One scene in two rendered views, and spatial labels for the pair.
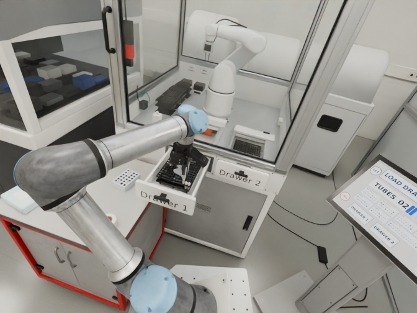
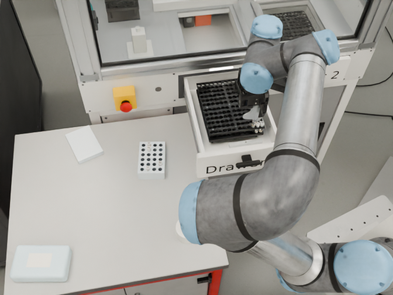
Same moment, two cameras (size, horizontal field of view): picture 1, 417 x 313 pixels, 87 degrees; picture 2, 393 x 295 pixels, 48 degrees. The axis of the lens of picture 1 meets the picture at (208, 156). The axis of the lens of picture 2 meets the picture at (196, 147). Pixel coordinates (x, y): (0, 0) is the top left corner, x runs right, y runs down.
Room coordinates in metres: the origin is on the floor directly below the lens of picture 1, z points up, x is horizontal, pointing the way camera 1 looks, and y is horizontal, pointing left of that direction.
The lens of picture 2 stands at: (0.03, 0.57, 1.96)
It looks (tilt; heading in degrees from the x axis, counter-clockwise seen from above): 54 degrees down; 339
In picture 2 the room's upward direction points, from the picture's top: 2 degrees clockwise
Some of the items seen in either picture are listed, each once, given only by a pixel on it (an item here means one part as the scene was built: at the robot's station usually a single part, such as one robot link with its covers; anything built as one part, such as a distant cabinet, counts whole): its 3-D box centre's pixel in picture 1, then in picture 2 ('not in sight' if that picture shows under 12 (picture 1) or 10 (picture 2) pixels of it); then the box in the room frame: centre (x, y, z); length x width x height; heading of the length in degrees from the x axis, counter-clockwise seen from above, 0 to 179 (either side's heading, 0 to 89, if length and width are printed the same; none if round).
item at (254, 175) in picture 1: (240, 174); (307, 73); (0.96, -0.20, 0.87); 0.29 x 0.02 x 0.11; 81
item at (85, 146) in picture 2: not in sight; (83, 144); (0.98, 0.61, 0.77); 0.13 x 0.09 x 0.02; 11
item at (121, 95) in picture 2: not in sight; (124, 99); (1.04, 0.44, 0.88); 0.07 x 0.05 x 0.07; 81
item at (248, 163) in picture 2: (162, 197); (247, 160); (0.66, 0.17, 0.91); 0.07 x 0.04 x 0.01; 81
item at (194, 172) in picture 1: (180, 172); (228, 110); (0.88, 0.13, 0.87); 0.22 x 0.18 x 0.06; 171
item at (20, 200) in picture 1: (23, 198); (41, 263); (0.60, 0.80, 0.78); 0.15 x 0.10 x 0.04; 71
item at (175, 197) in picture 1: (164, 197); (243, 159); (0.69, 0.16, 0.87); 0.29 x 0.02 x 0.11; 81
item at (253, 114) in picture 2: (179, 172); (252, 115); (0.76, 0.12, 0.98); 0.06 x 0.03 x 0.09; 82
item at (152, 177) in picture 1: (180, 171); (227, 109); (0.89, 0.13, 0.86); 0.40 x 0.26 x 0.06; 171
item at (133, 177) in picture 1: (126, 179); (151, 160); (0.84, 0.41, 0.78); 0.12 x 0.08 x 0.04; 162
